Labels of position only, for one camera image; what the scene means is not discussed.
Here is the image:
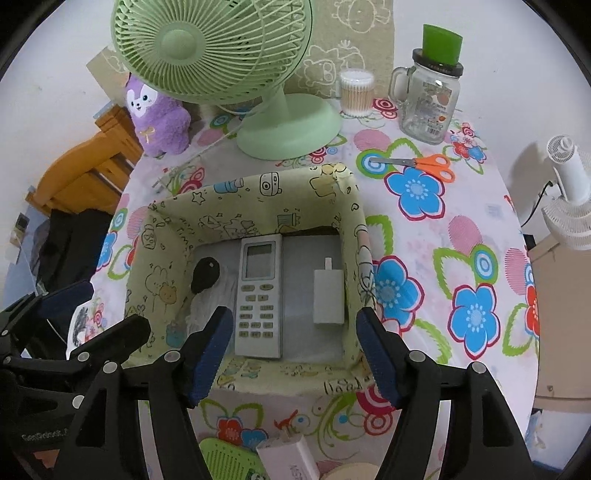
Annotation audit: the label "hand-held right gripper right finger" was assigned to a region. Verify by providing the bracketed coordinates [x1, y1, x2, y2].
[356, 307, 539, 480]

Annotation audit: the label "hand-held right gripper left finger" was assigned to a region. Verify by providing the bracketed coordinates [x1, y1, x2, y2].
[51, 306, 234, 480]

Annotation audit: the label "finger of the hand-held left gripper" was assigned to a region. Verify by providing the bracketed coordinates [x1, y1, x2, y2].
[0, 315, 152, 370]
[0, 281, 94, 337]

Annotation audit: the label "cartoon print storage box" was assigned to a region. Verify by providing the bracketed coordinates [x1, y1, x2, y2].
[124, 164, 376, 398]

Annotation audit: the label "white remote control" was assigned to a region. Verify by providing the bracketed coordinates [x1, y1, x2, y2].
[234, 234, 283, 359]

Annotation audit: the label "small white charger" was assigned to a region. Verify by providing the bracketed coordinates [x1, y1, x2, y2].
[313, 257, 345, 326]

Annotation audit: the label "black round object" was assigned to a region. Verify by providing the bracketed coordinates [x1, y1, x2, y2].
[191, 257, 221, 294]

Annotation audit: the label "green perforated case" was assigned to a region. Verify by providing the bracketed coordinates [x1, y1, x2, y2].
[198, 438, 266, 480]

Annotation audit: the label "cream round compact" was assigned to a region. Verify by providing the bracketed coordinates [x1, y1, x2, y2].
[318, 462, 384, 480]

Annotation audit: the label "white power adapter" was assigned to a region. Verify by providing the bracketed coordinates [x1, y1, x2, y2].
[255, 431, 320, 480]

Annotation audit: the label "white printed bag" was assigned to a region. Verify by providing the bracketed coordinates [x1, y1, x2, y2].
[66, 298, 109, 361]

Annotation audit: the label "black clothing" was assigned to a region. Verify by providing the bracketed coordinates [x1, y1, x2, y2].
[30, 209, 116, 296]

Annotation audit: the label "wooden chair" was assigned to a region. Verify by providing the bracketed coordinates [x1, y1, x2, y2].
[25, 105, 144, 217]

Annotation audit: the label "floral tablecloth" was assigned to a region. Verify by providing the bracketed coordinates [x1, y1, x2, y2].
[90, 95, 541, 480]

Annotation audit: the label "purple plush toy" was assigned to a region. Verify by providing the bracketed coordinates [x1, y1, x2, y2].
[124, 74, 191, 158]

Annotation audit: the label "glass mug jar green lid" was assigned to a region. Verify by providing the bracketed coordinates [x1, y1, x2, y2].
[389, 24, 465, 146]

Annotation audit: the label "white circulator fan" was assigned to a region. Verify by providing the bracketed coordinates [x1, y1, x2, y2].
[540, 135, 591, 252]

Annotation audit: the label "clear cotton swab jar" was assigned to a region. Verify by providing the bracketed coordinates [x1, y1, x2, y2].
[339, 70, 376, 116]

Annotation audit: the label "green desk fan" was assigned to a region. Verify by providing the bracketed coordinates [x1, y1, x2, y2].
[111, 0, 342, 160]

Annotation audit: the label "orange handled scissors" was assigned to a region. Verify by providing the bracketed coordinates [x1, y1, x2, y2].
[368, 154, 455, 182]

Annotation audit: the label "white fan power cord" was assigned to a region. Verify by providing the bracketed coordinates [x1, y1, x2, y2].
[154, 124, 245, 185]

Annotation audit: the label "black fan cable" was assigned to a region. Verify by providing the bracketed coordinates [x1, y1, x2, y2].
[521, 180, 559, 227]

